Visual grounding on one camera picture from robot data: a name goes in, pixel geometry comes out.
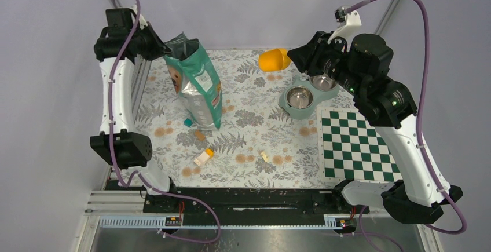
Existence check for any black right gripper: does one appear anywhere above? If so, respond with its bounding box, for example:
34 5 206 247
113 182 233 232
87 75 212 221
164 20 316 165
287 30 366 97

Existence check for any orange plastic scoop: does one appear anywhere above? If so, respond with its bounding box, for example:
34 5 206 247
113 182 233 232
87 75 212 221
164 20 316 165
258 49 291 72

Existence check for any green dog food bag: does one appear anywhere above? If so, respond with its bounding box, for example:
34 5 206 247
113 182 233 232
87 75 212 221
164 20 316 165
163 32 222 130

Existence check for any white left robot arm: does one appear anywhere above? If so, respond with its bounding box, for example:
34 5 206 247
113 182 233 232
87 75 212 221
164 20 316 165
90 5 180 212

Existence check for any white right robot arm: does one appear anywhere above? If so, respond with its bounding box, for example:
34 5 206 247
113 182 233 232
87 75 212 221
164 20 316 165
287 31 463 225

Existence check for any mint double pet bowl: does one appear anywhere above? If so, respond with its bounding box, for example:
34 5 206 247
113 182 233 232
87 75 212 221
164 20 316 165
279 74 340 120

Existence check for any teal small cube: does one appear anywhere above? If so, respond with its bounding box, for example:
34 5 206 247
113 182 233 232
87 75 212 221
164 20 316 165
183 118 193 127

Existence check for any floral patterned table cloth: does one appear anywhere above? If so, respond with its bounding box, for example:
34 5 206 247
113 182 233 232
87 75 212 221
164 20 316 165
135 50 355 188

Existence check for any green white checkerboard mat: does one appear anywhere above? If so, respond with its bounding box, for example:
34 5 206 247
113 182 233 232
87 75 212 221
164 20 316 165
317 108 402 184

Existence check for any brown wooden cylinder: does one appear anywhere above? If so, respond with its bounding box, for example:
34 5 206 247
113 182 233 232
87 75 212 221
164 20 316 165
194 130 206 141

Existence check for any small cream toy piece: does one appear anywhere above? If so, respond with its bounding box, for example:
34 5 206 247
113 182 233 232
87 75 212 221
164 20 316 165
260 151 269 162

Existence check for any white yellow toy block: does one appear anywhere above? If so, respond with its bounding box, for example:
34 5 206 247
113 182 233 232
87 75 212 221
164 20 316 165
193 148 214 166

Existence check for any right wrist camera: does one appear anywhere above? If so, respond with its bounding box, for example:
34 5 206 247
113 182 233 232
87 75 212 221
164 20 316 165
328 6 361 43

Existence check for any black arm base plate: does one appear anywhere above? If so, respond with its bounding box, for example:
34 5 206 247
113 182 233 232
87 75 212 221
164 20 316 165
143 187 362 227

